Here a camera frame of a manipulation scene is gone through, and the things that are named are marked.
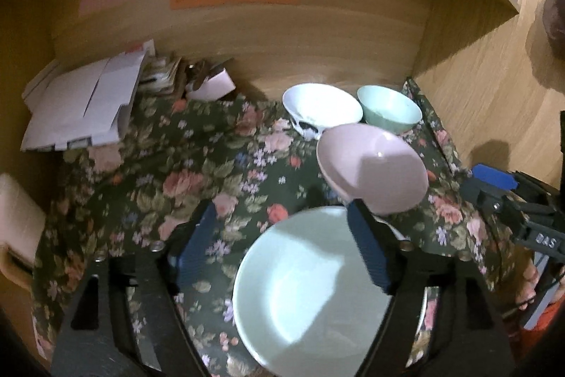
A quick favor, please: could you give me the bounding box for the light green bowl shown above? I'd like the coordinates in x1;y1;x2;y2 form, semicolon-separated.
357;86;423;136

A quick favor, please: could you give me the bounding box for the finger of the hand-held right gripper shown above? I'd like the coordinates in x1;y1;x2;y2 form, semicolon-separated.
461;180;530;243
471;165;565;215

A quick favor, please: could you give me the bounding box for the pale pink roll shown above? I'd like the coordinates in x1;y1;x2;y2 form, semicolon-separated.
0;174;47;267

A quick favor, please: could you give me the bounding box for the pink striped curtain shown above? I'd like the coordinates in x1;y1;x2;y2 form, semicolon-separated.
541;0;565;51

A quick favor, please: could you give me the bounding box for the small white paper box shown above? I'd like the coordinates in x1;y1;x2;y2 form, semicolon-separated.
185;68;236;100

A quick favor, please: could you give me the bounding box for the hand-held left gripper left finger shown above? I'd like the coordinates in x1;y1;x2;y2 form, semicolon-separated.
52;199;218;377

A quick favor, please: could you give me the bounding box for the white bowl black pattern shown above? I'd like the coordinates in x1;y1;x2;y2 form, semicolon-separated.
282;83;363;140

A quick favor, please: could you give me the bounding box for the pink bowl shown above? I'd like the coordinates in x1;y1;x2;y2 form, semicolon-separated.
316;123;429;215

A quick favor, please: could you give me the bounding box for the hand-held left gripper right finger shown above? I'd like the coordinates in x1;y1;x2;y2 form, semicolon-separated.
346;200;515;377

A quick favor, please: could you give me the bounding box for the stack of white papers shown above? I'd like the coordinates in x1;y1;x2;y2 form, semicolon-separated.
20;50;148;152

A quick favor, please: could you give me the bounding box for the person's right hand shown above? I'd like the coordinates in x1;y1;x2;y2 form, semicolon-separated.
514;261;541;311

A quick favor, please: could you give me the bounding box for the stack of cards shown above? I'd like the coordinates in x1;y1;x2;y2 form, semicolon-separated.
141;52;186;95

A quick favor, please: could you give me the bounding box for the dark floral tablecloth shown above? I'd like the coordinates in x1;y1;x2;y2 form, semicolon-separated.
31;77;530;377

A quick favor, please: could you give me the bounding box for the light green plate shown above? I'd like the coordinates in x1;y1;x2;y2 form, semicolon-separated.
232;206;398;377

